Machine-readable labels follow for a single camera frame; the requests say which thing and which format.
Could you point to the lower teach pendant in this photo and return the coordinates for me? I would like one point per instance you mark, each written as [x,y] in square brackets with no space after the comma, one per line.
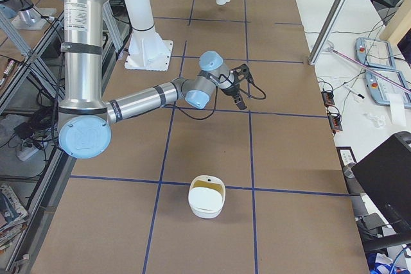
[379,87]

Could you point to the aluminium frame post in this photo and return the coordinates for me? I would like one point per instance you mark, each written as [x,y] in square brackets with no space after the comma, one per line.
[326,29]

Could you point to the teach pendant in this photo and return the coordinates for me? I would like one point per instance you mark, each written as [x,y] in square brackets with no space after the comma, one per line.
[379,87]
[375,53]

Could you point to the black monitor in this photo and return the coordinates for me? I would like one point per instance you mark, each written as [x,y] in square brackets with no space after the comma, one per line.
[384,175]

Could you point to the orange circuit board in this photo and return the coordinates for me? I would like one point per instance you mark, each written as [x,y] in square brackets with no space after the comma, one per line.
[328,98]
[335,122]

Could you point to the metal rod reacher tool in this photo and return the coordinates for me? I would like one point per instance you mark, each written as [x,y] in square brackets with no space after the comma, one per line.
[333,50]

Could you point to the stack of books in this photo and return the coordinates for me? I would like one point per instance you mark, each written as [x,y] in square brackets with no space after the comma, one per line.
[13,216]

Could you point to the white oval bin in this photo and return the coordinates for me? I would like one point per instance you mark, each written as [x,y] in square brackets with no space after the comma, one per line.
[206,196]

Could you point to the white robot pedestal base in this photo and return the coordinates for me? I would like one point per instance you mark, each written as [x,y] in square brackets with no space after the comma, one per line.
[147,50]

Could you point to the white power strip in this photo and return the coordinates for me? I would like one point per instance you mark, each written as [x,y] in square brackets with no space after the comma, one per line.
[24,153]

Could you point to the upper teach pendant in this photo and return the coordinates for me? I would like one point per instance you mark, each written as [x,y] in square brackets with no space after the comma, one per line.
[375,53]

